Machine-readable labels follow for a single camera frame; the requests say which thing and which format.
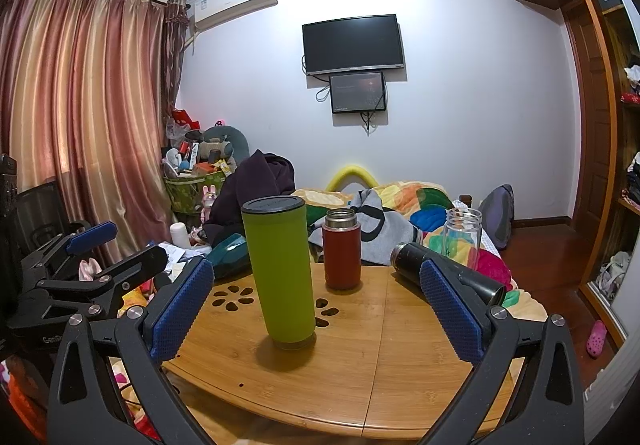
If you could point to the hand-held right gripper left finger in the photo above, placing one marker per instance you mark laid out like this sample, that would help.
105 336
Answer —
180 310

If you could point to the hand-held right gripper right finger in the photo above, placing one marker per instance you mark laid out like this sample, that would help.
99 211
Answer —
452 310

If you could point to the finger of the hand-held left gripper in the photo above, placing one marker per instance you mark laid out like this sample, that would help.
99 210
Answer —
90 236
140 265

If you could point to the green cup with dark lid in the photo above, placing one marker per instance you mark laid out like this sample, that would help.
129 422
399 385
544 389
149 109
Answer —
280 275

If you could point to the black thermos cup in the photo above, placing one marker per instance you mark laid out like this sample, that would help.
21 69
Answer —
406 257

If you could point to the clear glass cup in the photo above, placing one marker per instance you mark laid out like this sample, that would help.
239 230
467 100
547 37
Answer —
462 235

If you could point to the red thermos cup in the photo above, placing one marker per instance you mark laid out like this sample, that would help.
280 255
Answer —
342 255

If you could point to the white paper roll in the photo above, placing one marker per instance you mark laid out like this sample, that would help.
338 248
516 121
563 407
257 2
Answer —
180 235

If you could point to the black mesh chair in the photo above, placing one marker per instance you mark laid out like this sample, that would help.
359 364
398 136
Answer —
40 210

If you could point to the teal bag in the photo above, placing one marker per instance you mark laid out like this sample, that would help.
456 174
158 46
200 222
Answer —
227 252

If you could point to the green storage basket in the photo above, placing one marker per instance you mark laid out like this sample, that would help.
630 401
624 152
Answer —
185 195

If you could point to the pink bunny toy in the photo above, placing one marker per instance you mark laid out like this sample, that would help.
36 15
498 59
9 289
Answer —
210 200

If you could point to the grey striped cloth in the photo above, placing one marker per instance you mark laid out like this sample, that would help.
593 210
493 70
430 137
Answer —
385 230

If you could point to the grey backpack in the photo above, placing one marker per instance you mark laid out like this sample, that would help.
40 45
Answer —
497 215

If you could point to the colourful patchwork blanket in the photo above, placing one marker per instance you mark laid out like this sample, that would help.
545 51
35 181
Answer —
425 205

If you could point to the pink striped curtain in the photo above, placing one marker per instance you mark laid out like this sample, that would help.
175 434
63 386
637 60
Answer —
75 100

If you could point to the dark purple jacket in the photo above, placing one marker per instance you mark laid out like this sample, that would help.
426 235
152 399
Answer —
255 180

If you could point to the pink slipper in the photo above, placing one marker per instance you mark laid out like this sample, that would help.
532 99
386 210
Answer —
596 339

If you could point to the red bag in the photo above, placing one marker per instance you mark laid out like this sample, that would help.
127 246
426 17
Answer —
184 119

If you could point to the grey plush pillow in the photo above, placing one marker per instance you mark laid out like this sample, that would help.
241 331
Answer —
225 137

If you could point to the white handbag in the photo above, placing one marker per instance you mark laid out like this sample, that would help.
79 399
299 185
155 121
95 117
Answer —
615 275

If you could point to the wooden wardrobe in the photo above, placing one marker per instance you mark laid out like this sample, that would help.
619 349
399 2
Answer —
612 150

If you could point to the wooden door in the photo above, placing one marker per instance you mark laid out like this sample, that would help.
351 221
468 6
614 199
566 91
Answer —
587 125

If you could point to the white air conditioner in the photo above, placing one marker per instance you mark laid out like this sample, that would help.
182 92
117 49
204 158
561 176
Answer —
235 0

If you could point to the small wall monitor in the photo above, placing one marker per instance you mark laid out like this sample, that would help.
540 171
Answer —
357 92

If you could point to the wall television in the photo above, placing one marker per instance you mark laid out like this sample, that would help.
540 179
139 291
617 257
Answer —
352 45

